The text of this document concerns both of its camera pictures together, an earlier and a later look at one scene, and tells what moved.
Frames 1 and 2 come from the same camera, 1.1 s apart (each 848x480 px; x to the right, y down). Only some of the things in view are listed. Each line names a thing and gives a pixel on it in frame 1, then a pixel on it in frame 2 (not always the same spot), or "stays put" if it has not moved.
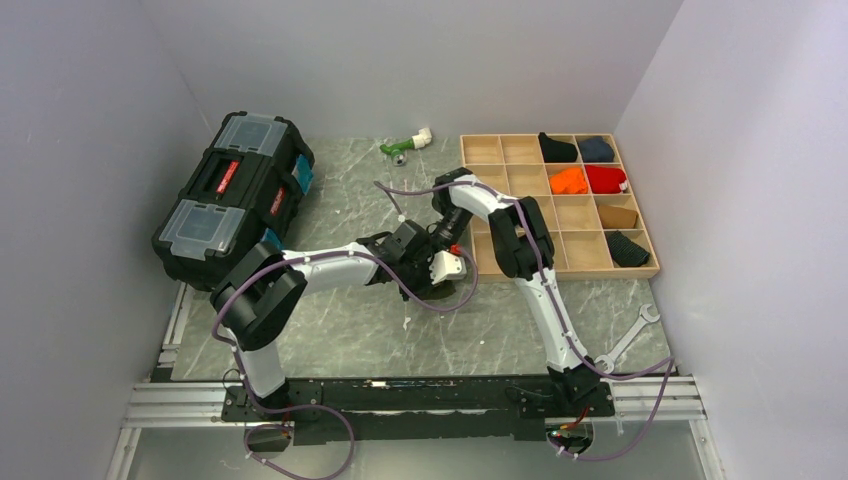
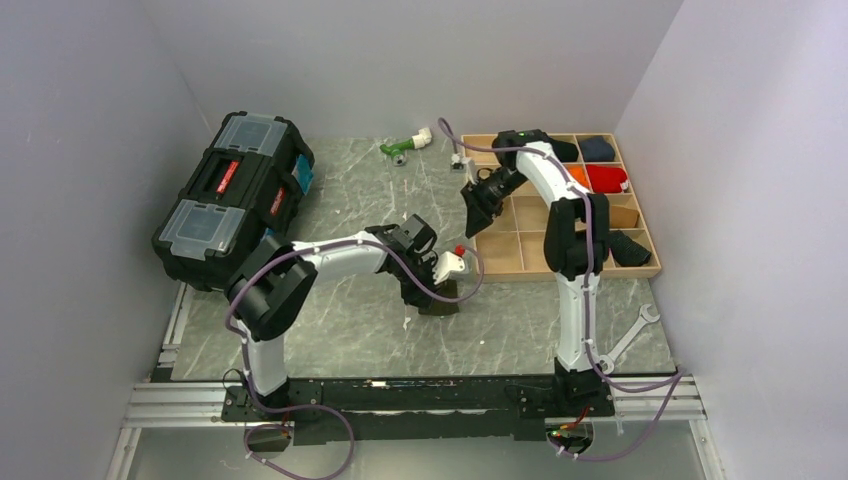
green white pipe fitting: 397,149 stays put
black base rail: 412,410 stays put
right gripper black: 438,245 → 479,210
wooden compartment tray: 595,222 stays put
